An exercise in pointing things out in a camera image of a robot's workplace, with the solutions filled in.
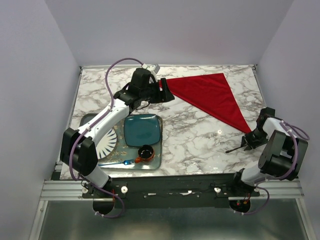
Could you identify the dark metal fork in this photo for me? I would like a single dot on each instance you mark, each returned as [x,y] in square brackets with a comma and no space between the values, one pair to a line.
[232,150]

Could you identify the teal square plate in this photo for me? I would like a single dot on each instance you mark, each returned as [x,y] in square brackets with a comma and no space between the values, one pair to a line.
[141,129]

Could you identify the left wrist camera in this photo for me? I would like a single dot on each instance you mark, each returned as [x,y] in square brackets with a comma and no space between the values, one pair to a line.
[153,68]

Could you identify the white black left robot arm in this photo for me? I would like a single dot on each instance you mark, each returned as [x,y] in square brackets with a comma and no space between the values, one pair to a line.
[78,148]

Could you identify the red cloth napkin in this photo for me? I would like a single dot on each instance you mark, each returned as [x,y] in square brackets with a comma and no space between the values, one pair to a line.
[212,94]

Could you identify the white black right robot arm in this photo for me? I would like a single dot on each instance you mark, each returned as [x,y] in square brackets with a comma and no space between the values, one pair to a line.
[284,152]

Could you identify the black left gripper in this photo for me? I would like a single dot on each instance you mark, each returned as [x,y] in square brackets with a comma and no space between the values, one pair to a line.
[163,96]

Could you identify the black mounting base plate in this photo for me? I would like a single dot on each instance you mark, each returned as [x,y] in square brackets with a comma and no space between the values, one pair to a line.
[180,191]

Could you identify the aluminium frame rail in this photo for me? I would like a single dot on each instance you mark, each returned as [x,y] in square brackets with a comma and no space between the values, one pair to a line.
[65,190]

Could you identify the brown ceramic cup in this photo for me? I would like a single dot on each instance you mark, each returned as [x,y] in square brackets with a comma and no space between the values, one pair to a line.
[145,154]

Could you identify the glass rectangular tray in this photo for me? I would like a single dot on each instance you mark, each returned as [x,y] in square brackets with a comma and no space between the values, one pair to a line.
[123,152]

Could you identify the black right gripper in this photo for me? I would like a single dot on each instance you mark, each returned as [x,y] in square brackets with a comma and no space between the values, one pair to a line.
[244,141]

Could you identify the blue handled utensil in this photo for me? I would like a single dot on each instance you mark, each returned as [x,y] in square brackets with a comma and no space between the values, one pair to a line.
[124,163]

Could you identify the white blue striped plate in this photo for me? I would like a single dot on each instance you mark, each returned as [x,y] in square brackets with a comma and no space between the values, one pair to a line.
[107,144]

